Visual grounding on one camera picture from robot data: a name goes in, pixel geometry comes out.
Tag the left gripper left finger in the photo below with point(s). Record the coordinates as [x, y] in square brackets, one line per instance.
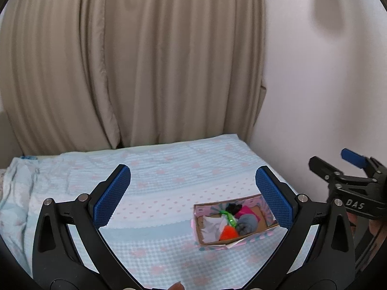
[69, 251]

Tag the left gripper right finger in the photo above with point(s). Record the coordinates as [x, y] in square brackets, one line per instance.
[330, 263]

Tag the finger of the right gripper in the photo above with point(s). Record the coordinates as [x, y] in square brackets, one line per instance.
[333, 175]
[371, 166]

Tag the pink soft item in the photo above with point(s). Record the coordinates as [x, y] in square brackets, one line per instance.
[245, 210]

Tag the black sock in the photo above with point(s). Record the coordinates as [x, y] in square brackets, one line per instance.
[233, 208]

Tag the white grey cleaning cloth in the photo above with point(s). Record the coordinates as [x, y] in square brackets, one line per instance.
[213, 228]

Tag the grey soft item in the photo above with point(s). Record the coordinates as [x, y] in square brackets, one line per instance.
[247, 224]

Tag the green soft toy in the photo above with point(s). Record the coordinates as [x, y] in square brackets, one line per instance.
[230, 219]

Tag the person right hand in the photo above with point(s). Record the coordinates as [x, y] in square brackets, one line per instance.
[366, 239]

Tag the person left hand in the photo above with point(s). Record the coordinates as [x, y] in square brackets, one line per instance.
[177, 286]

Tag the light blue pillow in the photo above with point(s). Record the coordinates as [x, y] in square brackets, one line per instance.
[18, 183]

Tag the blue checkered bed sheet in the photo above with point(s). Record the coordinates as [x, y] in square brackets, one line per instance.
[151, 230]

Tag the pink patterned cardboard box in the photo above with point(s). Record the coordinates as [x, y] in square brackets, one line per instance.
[256, 203]

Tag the beige curtain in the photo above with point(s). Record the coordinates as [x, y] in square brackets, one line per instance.
[88, 75]

